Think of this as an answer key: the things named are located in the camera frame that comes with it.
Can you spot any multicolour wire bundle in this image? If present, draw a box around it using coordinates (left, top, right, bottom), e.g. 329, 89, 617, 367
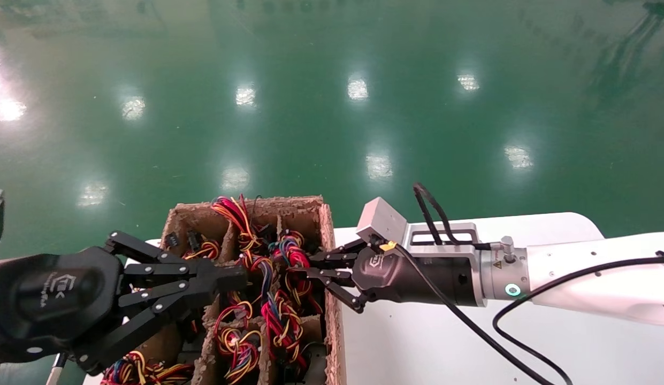
102, 350, 196, 385

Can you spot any black looped cable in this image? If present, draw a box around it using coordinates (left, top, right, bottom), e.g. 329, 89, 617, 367
414, 183, 494, 251

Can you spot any grey metal power supply unit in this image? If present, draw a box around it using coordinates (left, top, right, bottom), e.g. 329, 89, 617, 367
302, 342, 328, 385

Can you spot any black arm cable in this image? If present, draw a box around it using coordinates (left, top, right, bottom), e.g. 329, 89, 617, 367
492, 251, 664, 385

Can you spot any red green wire bundle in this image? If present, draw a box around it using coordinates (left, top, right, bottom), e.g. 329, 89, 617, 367
270, 230, 306, 255

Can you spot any brown cardboard divider box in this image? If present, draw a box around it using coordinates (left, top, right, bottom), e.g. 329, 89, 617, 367
135, 195, 347, 385

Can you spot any grey metal camera bracket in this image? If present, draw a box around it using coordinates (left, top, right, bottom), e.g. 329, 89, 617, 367
404, 222, 479, 253

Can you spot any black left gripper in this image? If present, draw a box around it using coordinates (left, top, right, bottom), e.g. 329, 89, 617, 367
0, 231, 249, 375

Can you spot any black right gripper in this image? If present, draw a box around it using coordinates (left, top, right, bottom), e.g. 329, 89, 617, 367
305, 240, 482, 313

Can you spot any black camera cable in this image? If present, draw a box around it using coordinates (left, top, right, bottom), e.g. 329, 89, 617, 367
388, 242, 557, 385

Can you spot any thick red wire bundle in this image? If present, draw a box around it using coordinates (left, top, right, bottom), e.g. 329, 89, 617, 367
260, 291, 307, 369

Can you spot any grey power supply with wires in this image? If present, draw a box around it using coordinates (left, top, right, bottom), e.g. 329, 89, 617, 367
281, 246, 324, 313

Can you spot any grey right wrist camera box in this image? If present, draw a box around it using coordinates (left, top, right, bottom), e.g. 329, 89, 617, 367
356, 197, 408, 252

